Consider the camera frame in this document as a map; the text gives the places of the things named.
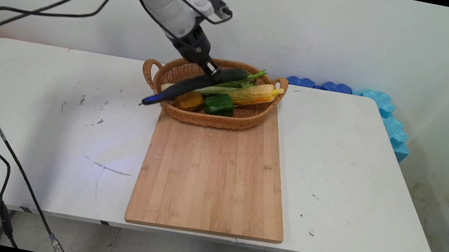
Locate yellow corn cob with husk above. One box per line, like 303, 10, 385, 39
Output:
211, 75, 286, 113

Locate leek with green leaves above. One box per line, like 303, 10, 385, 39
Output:
161, 54, 268, 108

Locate light blue foam mat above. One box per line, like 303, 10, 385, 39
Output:
343, 87, 419, 165

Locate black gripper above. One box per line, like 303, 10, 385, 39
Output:
166, 21, 228, 79

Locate wooden cutting board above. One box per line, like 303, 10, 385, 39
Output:
123, 83, 305, 249

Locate dark green cucumber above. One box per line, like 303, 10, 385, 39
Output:
139, 54, 250, 122

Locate woven wicker basket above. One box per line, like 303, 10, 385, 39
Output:
134, 47, 291, 139

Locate black hanging cable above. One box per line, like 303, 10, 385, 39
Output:
0, 0, 121, 252
0, 0, 109, 252

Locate green bell pepper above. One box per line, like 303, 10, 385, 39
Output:
202, 90, 237, 119

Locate dark blue foam mat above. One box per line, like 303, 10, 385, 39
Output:
321, 81, 354, 96
285, 75, 317, 90

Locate orange bell pepper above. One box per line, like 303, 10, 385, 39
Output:
172, 89, 206, 114

